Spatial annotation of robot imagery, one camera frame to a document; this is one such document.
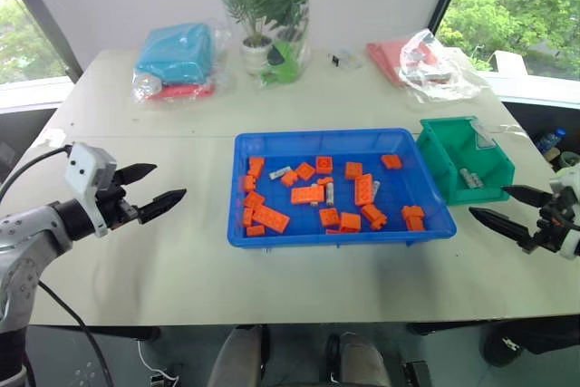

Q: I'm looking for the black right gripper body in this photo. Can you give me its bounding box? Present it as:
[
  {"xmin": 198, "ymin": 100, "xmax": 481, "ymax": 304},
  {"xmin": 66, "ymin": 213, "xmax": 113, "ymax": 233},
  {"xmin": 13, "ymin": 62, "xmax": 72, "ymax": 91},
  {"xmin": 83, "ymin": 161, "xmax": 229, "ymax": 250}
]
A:
[{"xmin": 519, "ymin": 190, "xmax": 580, "ymax": 255}]

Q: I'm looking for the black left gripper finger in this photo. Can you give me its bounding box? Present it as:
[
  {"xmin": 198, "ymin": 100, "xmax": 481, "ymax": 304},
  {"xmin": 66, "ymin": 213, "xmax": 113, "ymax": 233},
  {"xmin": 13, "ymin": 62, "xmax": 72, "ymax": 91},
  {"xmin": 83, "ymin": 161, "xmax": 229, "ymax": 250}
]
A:
[
  {"xmin": 137, "ymin": 189, "xmax": 188, "ymax": 225},
  {"xmin": 114, "ymin": 162, "xmax": 159, "ymax": 187}
]

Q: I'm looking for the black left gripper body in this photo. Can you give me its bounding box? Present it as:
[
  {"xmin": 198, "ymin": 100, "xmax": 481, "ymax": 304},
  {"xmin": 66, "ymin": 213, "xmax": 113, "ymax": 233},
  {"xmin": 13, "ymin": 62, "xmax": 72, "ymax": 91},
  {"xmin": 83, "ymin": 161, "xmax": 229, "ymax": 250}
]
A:
[{"xmin": 92, "ymin": 169, "xmax": 142, "ymax": 231}]

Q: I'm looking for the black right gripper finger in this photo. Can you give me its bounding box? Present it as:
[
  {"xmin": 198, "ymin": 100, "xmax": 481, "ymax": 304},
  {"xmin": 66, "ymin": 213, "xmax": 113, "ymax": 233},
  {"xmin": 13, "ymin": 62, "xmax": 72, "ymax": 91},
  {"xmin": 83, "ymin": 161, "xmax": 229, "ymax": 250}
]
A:
[
  {"xmin": 501, "ymin": 184, "xmax": 555, "ymax": 208},
  {"xmin": 468, "ymin": 207, "xmax": 532, "ymax": 248}
]

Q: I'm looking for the green plastic bin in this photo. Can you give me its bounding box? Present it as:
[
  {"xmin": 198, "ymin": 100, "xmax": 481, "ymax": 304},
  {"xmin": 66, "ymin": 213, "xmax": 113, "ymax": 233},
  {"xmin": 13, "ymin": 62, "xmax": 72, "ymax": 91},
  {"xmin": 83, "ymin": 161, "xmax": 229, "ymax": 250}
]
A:
[{"xmin": 415, "ymin": 115, "xmax": 517, "ymax": 207}]

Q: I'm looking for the green cup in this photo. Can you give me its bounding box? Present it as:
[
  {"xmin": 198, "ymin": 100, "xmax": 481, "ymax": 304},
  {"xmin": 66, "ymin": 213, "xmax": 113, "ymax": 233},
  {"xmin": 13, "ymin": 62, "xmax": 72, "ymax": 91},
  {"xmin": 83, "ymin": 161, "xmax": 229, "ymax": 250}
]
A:
[{"xmin": 558, "ymin": 150, "xmax": 580, "ymax": 171}]

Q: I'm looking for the plastic water bottle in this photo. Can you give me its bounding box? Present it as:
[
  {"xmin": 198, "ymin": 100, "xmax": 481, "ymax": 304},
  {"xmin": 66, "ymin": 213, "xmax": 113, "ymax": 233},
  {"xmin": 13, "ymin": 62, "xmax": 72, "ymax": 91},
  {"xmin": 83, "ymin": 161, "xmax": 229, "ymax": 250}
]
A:
[{"xmin": 537, "ymin": 129, "xmax": 568, "ymax": 153}]

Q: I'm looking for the red folded cloth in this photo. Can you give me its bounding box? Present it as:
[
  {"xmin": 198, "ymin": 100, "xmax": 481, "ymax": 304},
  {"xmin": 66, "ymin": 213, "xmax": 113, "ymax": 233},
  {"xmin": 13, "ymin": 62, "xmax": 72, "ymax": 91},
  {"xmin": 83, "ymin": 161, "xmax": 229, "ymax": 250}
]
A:
[
  {"xmin": 365, "ymin": 41, "xmax": 455, "ymax": 88},
  {"xmin": 148, "ymin": 80, "xmax": 216, "ymax": 101}
]

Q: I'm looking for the long orange building block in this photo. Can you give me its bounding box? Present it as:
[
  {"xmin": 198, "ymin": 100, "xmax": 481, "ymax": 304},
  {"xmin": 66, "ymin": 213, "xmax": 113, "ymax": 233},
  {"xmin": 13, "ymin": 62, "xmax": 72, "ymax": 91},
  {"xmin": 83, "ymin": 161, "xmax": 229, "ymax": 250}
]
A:
[
  {"xmin": 251, "ymin": 204, "xmax": 292, "ymax": 232},
  {"xmin": 290, "ymin": 185, "xmax": 327, "ymax": 206},
  {"xmin": 353, "ymin": 173, "xmax": 377, "ymax": 208}
]

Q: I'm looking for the black rounded shape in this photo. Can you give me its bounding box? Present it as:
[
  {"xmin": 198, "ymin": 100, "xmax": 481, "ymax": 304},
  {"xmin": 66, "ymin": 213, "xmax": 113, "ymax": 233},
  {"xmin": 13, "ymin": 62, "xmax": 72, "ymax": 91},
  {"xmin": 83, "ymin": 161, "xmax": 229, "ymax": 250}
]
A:
[{"xmin": 406, "ymin": 316, "xmax": 580, "ymax": 369}]

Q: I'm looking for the turquoise folded cloth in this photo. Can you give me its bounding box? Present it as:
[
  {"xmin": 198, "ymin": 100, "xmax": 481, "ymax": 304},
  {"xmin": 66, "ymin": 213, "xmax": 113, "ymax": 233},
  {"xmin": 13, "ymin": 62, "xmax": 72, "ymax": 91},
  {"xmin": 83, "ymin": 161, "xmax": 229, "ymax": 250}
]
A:
[{"xmin": 135, "ymin": 23, "xmax": 215, "ymax": 87}]

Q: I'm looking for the crumpled clear plastic bag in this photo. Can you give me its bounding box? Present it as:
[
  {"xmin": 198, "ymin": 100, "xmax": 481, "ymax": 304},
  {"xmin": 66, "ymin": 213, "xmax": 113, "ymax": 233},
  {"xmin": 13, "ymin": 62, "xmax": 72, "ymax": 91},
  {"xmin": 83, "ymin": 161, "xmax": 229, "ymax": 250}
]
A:
[{"xmin": 398, "ymin": 28, "xmax": 494, "ymax": 103}]

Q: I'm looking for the blue plastic tray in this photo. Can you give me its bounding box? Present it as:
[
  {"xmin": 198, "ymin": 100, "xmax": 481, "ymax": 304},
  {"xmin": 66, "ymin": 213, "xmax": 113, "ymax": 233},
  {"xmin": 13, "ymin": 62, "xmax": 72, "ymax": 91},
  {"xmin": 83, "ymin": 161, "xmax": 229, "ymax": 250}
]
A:
[{"xmin": 225, "ymin": 127, "xmax": 458, "ymax": 250}]

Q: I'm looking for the white plant pot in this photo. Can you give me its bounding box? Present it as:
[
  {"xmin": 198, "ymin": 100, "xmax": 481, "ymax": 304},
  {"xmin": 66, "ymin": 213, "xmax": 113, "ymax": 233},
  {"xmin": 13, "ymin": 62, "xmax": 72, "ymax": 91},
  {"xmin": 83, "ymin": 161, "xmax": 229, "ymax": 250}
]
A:
[{"xmin": 239, "ymin": 35, "xmax": 274, "ymax": 76}]

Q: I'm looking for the grey rounded shape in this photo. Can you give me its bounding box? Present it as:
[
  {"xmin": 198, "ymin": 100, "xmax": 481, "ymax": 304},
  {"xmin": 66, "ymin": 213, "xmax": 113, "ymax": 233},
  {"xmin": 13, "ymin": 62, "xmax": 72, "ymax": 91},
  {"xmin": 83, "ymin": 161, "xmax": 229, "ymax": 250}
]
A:
[
  {"xmin": 207, "ymin": 324, "xmax": 265, "ymax": 387},
  {"xmin": 336, "ymin": 331, "xmax": 387, "ymax": 387}
]

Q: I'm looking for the green plastic toy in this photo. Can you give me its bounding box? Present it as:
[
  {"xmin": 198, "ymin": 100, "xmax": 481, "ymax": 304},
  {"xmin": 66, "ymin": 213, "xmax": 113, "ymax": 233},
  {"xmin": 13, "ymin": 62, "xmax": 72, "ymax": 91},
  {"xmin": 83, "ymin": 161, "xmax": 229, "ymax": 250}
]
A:
[{"xmin": 259, "ymin": 40, "xmax": 301, "ymax": 86}]

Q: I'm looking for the small clear plastic bag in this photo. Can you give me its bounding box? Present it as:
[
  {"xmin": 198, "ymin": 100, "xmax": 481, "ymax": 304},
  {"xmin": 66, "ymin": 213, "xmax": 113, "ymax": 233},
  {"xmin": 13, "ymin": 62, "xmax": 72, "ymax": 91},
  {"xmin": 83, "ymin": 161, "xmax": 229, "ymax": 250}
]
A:
[{"xmin": 325, "ymin": 47, "xmax": 364, "ymax": 73}]

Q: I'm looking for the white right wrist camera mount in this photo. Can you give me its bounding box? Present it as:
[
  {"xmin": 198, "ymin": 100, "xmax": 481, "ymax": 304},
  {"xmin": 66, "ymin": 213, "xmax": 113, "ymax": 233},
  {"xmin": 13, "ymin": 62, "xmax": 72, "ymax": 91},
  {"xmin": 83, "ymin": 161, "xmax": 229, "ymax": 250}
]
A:
[{"xmin": 548, "ymin": 168, "xmax": 580, "ymax": 262}]

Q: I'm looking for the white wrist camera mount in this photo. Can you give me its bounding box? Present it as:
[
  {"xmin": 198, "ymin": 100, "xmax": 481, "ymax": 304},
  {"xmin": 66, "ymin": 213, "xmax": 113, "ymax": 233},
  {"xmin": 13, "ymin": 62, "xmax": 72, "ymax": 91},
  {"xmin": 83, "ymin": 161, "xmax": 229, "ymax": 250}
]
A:
[
  {"xmin": 64, "ymin": 142, "xmax": 119, "ymax": 238},
  {"xmin": 548, "ymin": 168, "xmax": 580, "ymax": 262}
]

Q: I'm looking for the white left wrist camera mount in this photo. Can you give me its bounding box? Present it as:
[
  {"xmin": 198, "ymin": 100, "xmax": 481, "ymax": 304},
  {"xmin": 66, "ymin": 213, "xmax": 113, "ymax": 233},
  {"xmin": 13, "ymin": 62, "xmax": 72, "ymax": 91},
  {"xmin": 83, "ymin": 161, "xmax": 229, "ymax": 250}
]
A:
[{"xmin": 64, "ymin": 142, "xmax": 119, "ymax": 238}]

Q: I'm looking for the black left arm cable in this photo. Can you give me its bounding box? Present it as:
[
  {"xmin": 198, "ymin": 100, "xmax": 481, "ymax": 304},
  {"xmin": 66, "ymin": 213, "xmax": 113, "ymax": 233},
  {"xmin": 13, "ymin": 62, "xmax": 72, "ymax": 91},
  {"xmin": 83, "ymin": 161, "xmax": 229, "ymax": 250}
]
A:
[
  {"xmin": 0, "ymin": 145, "xmax": 73, "ymax": 203},
  {"xmin": 37, "ymin": 281, "xmax": 112, "ymax": 387}
]

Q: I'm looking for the thin white cable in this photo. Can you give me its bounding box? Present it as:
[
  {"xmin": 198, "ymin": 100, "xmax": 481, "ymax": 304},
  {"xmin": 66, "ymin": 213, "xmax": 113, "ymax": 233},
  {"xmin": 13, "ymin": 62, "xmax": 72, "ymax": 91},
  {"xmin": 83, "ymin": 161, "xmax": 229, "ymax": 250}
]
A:
[{"xmin": 137, "ymin": 338, "xmax": 179, "ymax": 382}]

